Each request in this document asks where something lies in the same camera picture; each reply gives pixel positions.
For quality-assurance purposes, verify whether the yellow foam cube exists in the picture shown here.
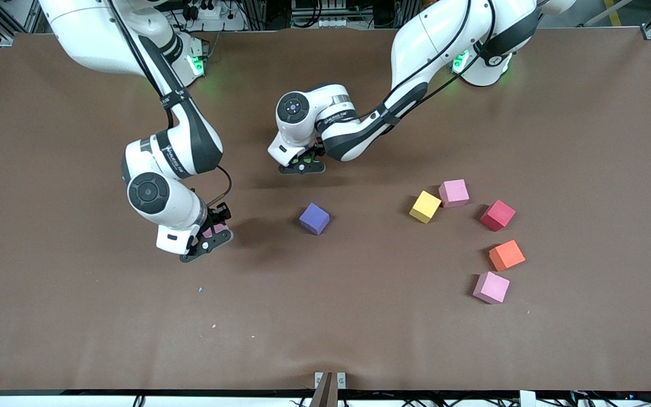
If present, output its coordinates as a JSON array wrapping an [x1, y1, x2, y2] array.
[[409, 190, 442, 224]]

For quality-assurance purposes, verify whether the purple foam cube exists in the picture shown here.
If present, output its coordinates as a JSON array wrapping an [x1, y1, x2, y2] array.
[[299, 202, 331, 236]]

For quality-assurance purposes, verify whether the red foam cube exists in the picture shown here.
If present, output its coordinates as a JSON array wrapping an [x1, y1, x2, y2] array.
[[479, 199, 517, 232]]

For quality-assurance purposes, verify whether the orange foam cube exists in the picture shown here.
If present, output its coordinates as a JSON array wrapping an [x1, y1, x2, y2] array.
[[488, 240, 527, 272]]

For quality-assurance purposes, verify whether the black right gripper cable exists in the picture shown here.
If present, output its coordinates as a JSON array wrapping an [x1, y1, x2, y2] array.
[[208, 164, 233, 225]]

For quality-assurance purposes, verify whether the metal table clamp bracket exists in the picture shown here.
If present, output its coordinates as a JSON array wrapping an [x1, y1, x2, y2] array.
[[314, 371, 347, 407]]

